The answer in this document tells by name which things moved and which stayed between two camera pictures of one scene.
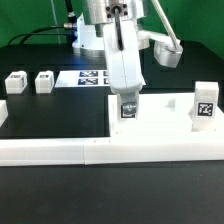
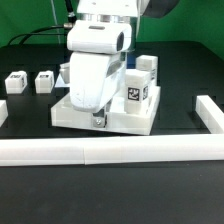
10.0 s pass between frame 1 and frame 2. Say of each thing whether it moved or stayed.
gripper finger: moved
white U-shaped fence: stayed
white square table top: moved
